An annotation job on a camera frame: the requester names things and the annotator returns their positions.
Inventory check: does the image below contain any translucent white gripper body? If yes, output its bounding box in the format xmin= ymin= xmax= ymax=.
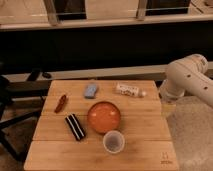
xmin=159 ymin=79 xmax=185 ymax=118

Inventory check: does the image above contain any orange ceramic bowl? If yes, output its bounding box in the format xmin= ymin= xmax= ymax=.
xmin=87 ymin=101 xmax=121 ymax=134

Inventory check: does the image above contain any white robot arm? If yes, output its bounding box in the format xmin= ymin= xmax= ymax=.
xmin=159 ymin=54 xmax=213 ymax=118

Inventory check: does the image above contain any white plastic bottle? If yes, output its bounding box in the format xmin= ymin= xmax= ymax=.
xmin=116 ymin=83 xmax=146 ymax=97

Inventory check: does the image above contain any blue sponge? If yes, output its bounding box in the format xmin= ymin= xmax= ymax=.
xmin=84 ymin=83 xmax=98 ymax=99

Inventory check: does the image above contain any black white striped box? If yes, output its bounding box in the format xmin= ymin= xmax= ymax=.
xmin=65 ymin=114 xmax=86 ymax=141

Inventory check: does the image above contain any red brown sausage toy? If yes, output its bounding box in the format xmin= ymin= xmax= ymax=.
xmin=54 ymin=95 xmax=67 ymax=113

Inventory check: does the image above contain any black chair frame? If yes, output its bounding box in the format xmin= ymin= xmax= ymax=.
xmin=0 ymin=68 xmax=53 ymax=163

